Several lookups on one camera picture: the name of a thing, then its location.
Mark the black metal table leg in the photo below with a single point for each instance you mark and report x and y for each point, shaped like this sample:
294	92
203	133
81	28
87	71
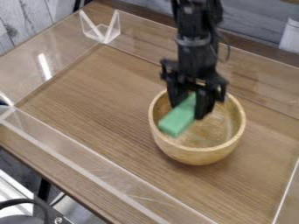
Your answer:
45	189

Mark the green rectangular block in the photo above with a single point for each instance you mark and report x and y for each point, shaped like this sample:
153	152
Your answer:
177	121

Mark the clear acrylic tray wall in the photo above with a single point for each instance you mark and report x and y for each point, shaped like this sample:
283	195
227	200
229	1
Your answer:
74	120

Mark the white cylinder container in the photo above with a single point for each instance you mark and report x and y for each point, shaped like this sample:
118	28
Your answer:
290	39

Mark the clear acrylic corner bracket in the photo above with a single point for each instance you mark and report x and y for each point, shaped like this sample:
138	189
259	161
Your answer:
102	33

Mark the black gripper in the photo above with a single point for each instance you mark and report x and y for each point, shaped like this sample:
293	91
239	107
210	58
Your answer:
194	73

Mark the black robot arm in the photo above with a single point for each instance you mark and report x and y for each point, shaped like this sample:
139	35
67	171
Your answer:
197	18

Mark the light wooden bowl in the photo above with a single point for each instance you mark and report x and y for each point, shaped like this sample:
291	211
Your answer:
210	139

